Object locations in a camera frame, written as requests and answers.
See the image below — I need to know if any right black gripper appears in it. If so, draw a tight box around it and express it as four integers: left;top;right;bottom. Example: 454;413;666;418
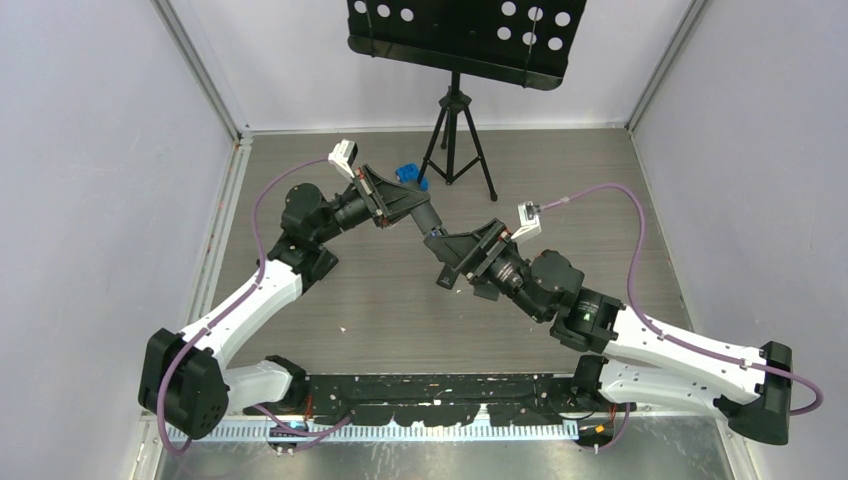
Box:
424;217;547;322

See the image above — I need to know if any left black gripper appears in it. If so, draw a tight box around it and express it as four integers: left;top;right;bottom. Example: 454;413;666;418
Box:
313;165;429;245

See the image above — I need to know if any plain black remote control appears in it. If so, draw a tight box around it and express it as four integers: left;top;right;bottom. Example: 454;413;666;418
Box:
409;192;449;241

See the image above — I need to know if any black battery cover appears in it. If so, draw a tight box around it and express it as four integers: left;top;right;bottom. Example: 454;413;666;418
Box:
473;283;500;301

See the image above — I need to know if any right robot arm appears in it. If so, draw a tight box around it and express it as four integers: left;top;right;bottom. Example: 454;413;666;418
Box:
424;220;793;446

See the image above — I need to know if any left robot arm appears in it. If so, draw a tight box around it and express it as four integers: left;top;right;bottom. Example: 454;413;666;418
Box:
138;165;430;440

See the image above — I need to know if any black remote with buttons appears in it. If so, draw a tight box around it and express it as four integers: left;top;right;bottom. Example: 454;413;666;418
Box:
436;265;458;290

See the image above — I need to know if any blue toy car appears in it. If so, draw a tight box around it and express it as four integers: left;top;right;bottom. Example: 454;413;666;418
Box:
395;163;429;191

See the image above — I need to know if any black music stand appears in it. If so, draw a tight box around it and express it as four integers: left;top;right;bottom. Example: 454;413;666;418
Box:
346;0;587;201

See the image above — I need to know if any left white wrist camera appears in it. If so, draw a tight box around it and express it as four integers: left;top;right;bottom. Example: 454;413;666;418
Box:
327;139;358;181

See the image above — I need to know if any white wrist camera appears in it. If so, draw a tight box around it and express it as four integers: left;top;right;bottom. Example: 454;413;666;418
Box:
327;139;358;181
510;201;541;244

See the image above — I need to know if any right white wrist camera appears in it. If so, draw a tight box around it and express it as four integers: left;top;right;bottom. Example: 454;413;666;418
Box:
510;201;541;244

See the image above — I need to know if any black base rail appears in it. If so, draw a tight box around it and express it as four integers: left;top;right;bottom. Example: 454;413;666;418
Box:
264;373;625;427

